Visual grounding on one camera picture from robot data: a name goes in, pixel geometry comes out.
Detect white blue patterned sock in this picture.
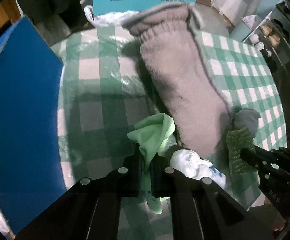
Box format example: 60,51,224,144
170,149,226,189

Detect blue cardboard box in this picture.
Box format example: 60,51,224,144
0,17,66,233

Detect person's right hand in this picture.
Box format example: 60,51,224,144
272,216,286,232

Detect white shoe rack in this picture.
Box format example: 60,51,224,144
243,0,290,68

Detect light green sock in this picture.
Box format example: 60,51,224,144
127,113,176,214

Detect green checkered tablecloth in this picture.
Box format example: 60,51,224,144
52,27,287,188

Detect green scouring pad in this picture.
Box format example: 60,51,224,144
226,128,256,176

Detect white plastic bag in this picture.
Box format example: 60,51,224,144
83,5,139,28

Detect pinkish grey fleece pants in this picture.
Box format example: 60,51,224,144
122,2,230,158

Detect grey knit sock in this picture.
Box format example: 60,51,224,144
233,108,261,138

